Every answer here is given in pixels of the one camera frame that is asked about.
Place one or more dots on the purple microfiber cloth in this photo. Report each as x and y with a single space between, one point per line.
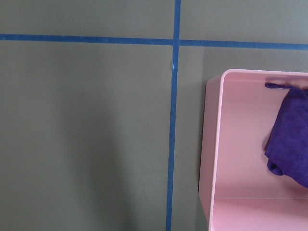
287 146

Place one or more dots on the pink plastic bin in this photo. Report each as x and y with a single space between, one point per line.
236 189

